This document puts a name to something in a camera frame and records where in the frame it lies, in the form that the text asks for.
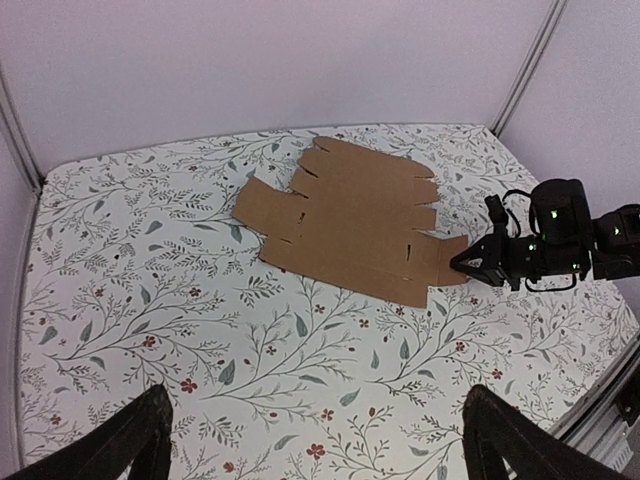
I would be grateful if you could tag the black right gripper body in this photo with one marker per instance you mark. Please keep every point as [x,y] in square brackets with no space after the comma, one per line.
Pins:
[527,260]

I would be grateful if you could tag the left aluminium corner post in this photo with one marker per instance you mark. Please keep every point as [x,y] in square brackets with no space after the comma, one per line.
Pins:
[16,140]

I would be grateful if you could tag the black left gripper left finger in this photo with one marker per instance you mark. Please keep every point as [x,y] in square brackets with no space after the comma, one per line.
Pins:
[135,439]

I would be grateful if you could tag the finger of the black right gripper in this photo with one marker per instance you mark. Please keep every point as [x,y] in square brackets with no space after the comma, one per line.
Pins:
[481,261]

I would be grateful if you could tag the right aluminium corner post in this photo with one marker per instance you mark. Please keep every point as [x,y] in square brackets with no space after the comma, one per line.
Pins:
[529,66]

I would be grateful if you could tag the aluminium corner post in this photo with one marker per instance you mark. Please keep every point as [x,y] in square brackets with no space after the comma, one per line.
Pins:
[16,140]
[529,66]

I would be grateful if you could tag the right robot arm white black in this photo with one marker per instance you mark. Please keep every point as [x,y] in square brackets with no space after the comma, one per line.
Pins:
[550,232]

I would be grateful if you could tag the brown cardboard box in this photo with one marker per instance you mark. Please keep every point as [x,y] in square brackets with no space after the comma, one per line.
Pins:
[357,219]

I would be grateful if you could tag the aluminium front rail frame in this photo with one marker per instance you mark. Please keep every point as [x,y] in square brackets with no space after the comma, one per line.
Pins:
[604,422]

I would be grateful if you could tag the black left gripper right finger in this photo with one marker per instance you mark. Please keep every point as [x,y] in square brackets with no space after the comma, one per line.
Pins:
[498,438]

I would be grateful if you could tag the floral patterned table mat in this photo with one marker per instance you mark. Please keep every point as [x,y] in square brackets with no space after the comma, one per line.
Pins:
[138,275]

